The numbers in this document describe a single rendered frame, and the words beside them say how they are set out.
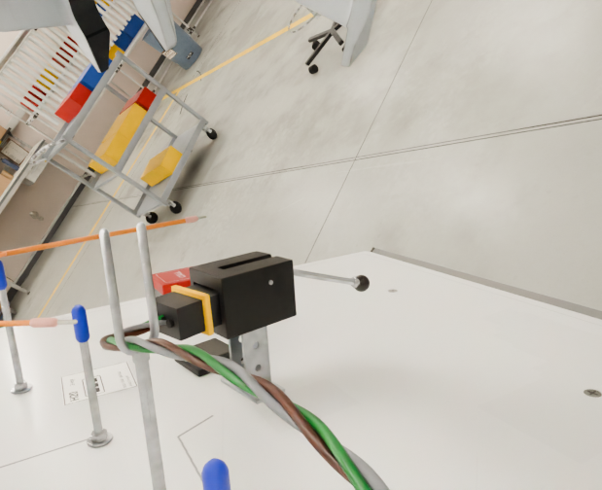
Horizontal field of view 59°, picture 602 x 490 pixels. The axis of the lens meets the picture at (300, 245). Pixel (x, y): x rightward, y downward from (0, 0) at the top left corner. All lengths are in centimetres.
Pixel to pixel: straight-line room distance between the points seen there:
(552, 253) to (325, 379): 138
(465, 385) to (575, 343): 11
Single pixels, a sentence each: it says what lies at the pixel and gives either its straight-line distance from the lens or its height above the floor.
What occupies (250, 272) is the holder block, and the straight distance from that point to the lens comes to 34.
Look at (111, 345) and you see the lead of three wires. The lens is 27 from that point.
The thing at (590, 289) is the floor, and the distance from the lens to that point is 161.
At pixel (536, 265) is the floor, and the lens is 172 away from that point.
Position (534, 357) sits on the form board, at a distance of 44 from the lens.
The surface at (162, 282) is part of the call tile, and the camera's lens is 54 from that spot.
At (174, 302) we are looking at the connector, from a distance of 33.
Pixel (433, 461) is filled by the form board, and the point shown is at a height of 106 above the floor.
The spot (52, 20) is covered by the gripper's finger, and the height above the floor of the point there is 132.
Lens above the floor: 131
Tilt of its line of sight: 30 degrees down
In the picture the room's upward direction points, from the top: 54 degrees counter-clockwise
